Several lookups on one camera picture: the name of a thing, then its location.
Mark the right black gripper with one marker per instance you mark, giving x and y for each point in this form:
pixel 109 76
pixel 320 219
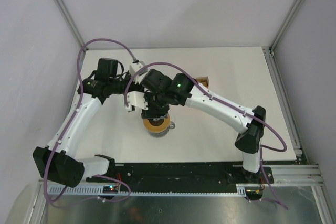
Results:
pixel 151 113

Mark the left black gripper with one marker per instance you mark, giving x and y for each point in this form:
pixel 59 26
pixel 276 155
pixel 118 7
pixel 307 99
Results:
pixel 134 86

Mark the orange coffee filter box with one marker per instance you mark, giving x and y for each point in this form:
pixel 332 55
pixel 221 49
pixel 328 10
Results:
pixel 204 81

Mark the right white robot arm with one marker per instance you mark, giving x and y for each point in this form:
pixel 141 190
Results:
pixel 247 122

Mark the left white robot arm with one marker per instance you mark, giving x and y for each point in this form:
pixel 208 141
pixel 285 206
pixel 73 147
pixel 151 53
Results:
pixel 57 161

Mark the round bamboo dripper stand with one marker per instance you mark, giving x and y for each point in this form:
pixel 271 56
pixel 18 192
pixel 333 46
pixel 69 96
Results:
pixel 156 125

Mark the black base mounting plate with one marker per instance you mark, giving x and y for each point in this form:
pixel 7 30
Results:
pixel 203 176

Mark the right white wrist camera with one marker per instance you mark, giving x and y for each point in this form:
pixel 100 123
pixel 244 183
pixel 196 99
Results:
pixel 136 99

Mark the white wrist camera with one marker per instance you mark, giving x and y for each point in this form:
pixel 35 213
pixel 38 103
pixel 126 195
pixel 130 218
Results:
pixel 134 68
pixel 136 99

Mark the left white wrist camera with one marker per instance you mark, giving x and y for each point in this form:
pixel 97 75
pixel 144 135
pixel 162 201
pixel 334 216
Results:
pixel 134 68

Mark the grey slotted cable duct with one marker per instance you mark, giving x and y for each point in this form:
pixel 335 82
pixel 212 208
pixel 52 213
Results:
pixel 111 190

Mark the aluminium frame profile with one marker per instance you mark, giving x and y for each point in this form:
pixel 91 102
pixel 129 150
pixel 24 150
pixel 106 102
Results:
pixel 69 22

